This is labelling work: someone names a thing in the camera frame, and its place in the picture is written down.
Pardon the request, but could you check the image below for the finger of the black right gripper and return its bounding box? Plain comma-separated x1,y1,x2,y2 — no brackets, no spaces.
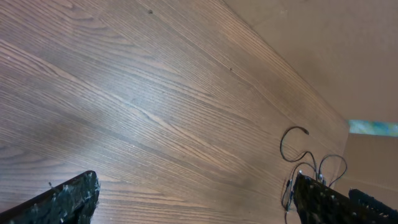
348,189,397,215

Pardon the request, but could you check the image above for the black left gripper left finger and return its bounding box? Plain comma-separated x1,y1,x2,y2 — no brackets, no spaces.
1,170,100,224

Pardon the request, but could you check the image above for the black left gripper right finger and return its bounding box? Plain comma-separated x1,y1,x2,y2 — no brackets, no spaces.
293,174,397,224

